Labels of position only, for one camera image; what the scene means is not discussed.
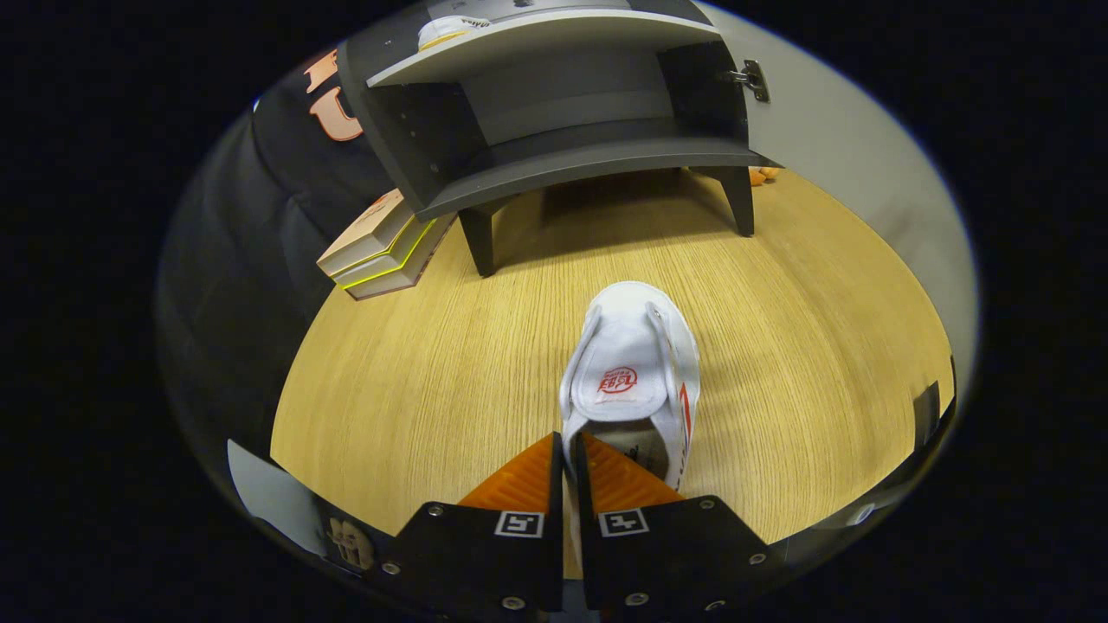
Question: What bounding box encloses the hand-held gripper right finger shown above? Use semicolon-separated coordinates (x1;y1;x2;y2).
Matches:
573;433;773;617

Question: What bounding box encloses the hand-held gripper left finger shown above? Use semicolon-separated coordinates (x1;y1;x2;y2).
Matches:
394;431;565;617

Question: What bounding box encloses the white canvas shoe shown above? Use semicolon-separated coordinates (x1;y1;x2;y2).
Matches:
558;280;702;520
417;16;493;51

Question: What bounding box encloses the grey shoe cabinet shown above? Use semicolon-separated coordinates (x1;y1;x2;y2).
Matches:
336;0;780;278

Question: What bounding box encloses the metal door hinge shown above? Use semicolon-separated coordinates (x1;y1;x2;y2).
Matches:
723;59;770;103

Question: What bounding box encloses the pale grey sheet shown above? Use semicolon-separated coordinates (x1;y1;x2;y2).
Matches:
227;440;330;555

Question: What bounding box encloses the brown-edged book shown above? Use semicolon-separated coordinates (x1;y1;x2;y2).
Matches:
346;221;455;301

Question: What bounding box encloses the yellow-edged book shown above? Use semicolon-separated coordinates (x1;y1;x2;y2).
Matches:
336;216;442;291

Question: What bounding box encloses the black backdrop cloth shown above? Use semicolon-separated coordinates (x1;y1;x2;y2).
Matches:
158;48;408;485

